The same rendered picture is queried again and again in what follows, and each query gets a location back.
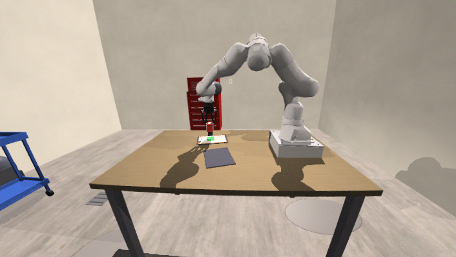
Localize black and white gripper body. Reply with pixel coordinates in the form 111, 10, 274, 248
203, 102, 214, 114

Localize red self-inking stamp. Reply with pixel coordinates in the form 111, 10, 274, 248
207, 122, 213, 136

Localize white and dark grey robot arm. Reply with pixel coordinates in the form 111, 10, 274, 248
196, 37, 319, 143

